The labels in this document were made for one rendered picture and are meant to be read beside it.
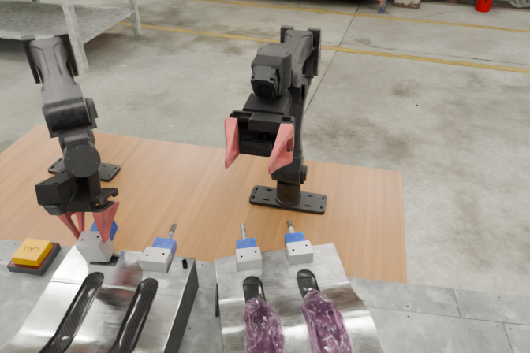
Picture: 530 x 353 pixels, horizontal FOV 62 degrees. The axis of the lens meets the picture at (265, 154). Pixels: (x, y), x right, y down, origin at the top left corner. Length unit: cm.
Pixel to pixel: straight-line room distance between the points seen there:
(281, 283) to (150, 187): 51
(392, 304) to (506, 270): 138
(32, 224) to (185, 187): 39
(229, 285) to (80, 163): 37
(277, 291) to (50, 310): 42
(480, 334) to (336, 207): 43
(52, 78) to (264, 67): 43
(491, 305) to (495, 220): 153
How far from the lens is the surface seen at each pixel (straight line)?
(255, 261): 91
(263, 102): 70
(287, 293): 89
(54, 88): 88
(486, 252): 236
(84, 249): 93
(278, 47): 74
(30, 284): 110
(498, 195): 274
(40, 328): 90
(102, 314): 88
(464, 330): 99
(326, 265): 94
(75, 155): 78
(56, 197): 80
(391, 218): 116
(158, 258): 89
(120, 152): 142
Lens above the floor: 157
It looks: 35 degrees down
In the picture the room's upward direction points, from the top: straight up
